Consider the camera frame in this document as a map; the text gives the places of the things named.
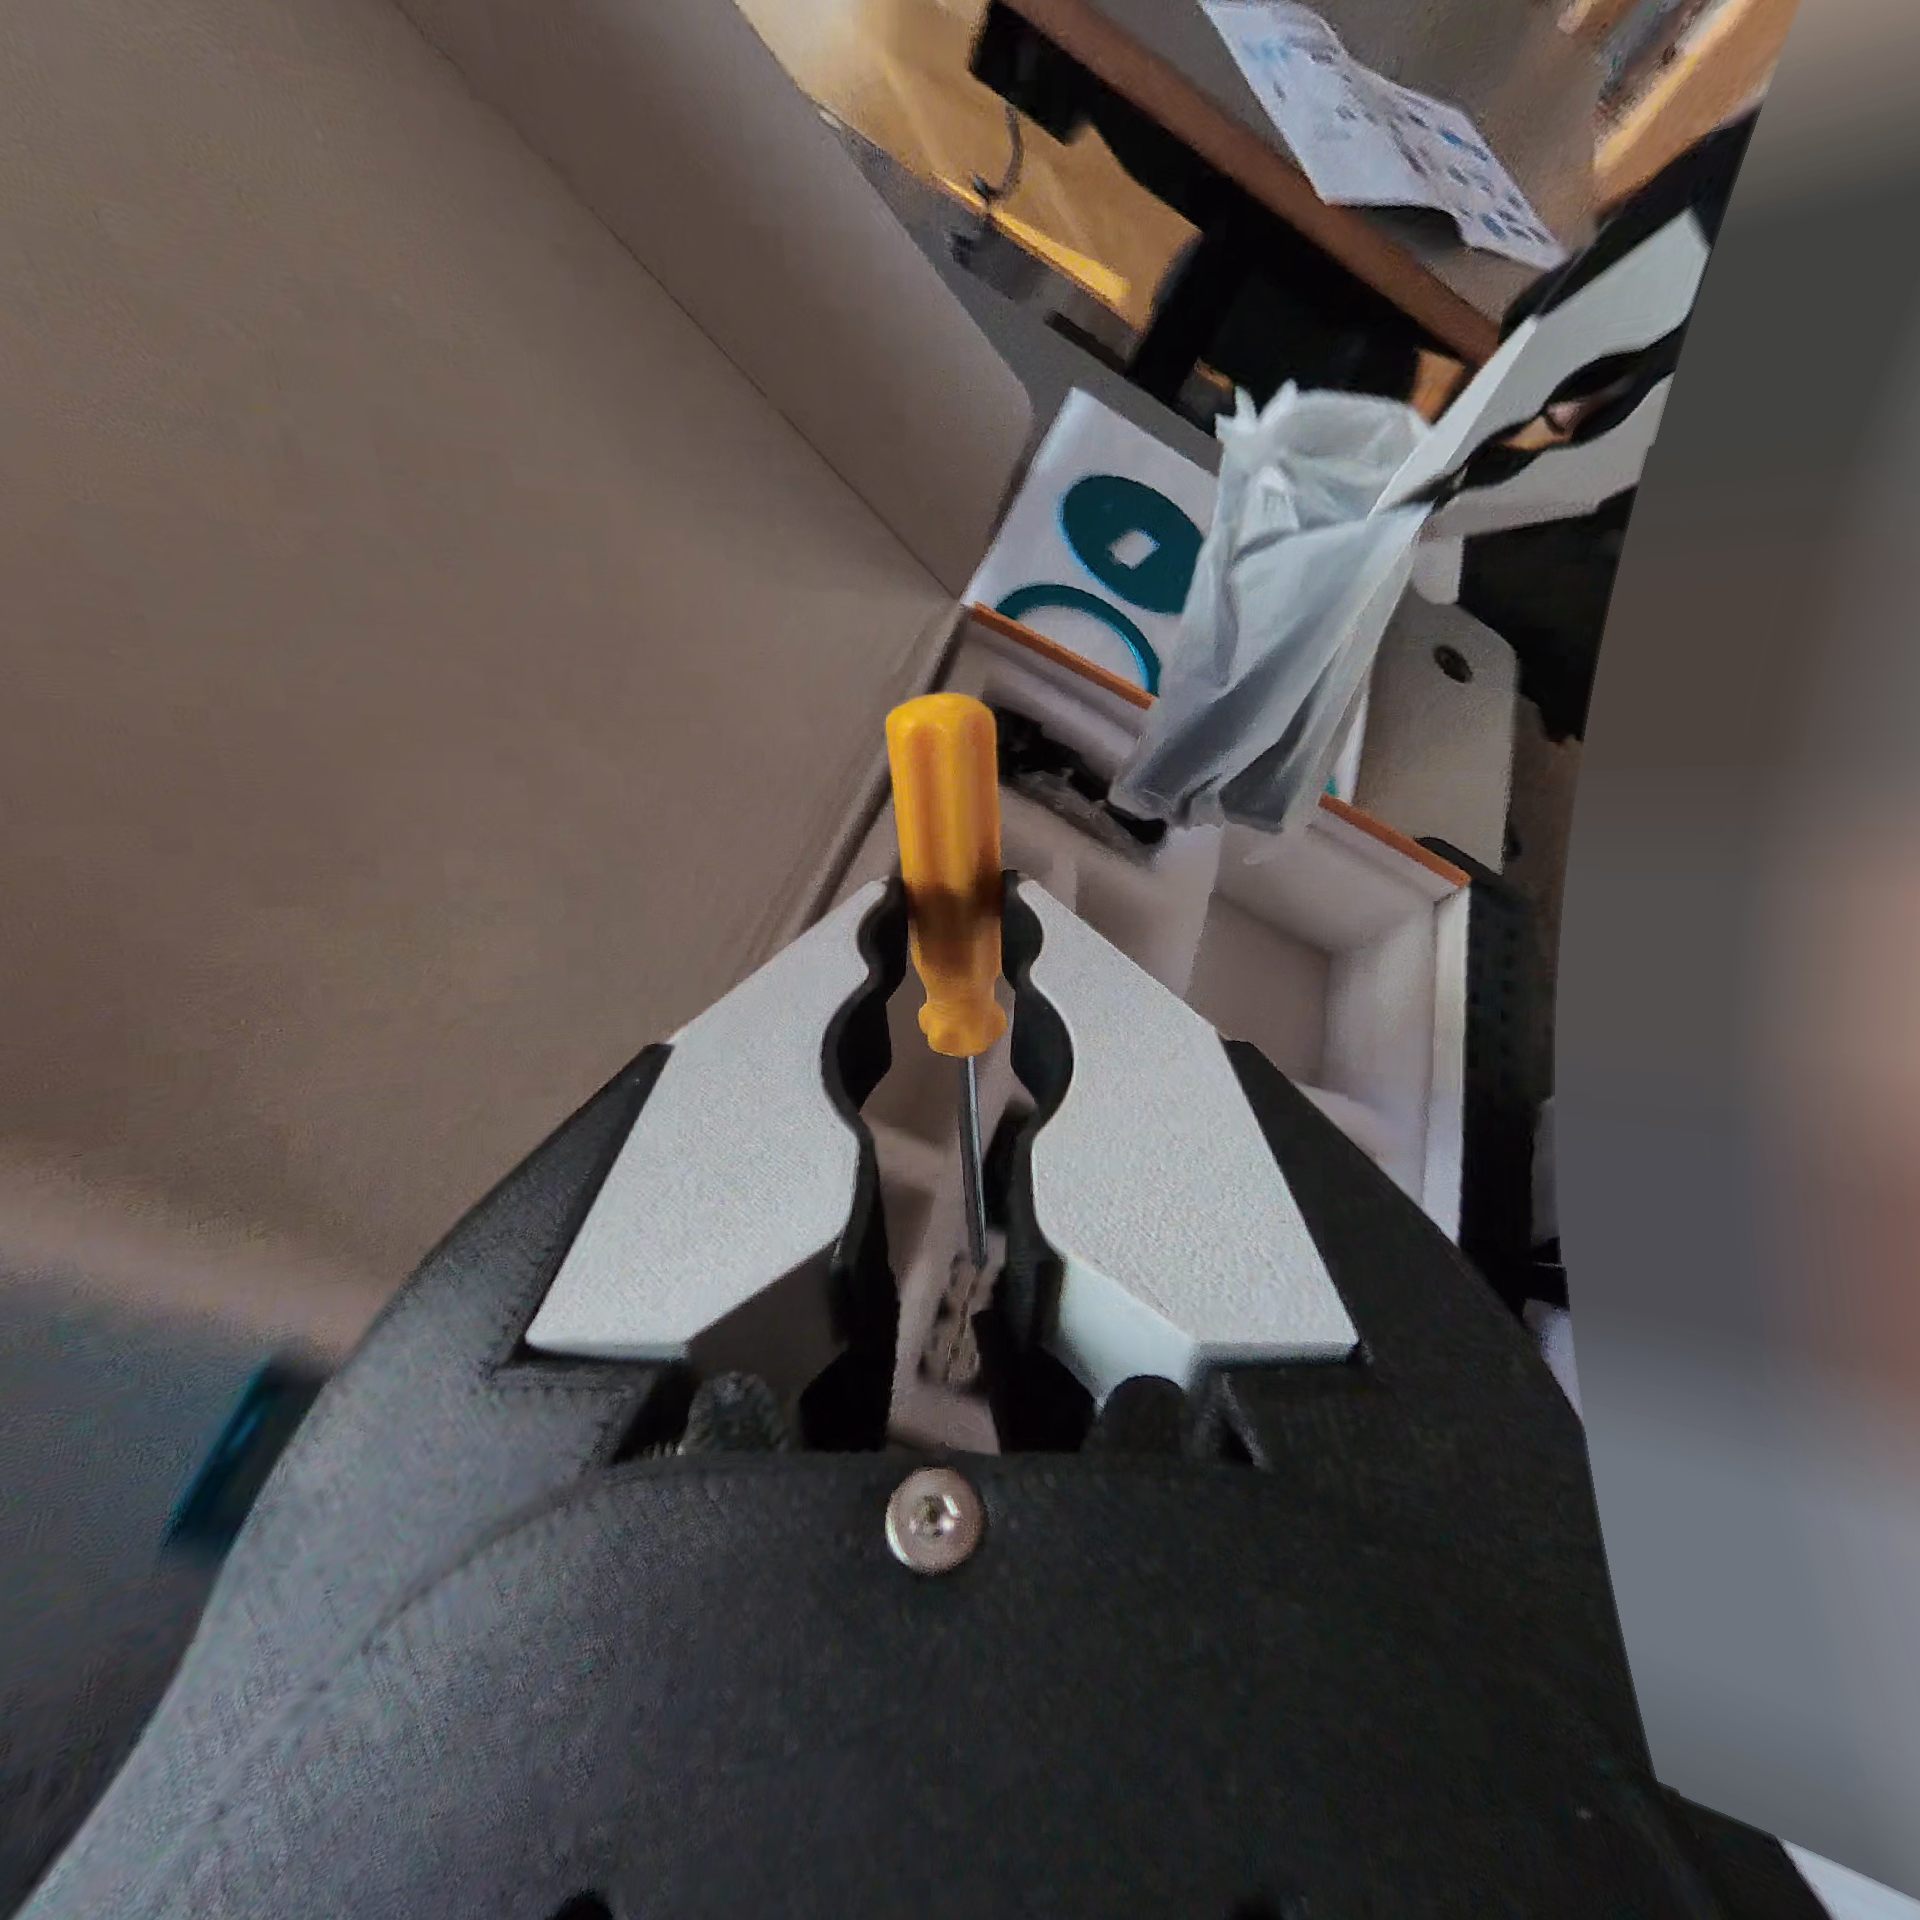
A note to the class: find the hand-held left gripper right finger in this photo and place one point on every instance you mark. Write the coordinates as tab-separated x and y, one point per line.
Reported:
1183	1184

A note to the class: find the plastic bag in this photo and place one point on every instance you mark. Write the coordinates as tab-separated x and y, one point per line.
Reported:
1274	643

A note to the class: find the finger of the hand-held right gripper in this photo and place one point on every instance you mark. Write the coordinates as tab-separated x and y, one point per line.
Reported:
1481	402
1548	534

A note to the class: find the printed paper sheet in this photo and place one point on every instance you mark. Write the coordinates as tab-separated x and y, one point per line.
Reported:
1383	137

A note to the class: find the kit box with foam insert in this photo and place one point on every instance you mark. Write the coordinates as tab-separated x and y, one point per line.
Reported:
450	524

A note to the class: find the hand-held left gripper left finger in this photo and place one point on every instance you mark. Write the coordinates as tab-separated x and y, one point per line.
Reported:
706	1171

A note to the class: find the orange screwdriver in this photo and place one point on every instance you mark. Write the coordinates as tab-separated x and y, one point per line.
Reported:
942	842

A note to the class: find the wood-edged office desk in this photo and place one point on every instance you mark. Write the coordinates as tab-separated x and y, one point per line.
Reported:
1317	193

